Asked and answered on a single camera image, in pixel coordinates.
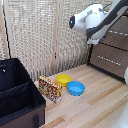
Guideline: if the brown wooden drawer cabinet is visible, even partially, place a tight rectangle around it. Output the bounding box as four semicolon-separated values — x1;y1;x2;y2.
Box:
86;8;128;84

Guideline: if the beige bamboo folding screen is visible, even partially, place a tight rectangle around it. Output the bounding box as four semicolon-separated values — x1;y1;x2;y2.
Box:
0;0;111;83

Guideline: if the yellow plastic bowl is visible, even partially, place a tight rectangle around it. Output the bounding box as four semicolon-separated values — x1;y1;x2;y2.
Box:
55;73;73;88

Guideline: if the black fabric storage box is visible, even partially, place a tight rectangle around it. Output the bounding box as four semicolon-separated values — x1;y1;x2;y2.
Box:
0;57;47;128

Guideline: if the brown drawer with silver handle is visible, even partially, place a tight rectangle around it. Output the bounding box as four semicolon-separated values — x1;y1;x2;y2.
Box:
88;42;128;81
99;14;128;51

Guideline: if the blue plastic bowl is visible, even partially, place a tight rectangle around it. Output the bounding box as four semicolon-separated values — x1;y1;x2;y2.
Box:
66;80;86;97

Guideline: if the red yellow snack box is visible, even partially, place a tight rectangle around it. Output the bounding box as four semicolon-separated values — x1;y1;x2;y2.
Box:
37;75;63;105

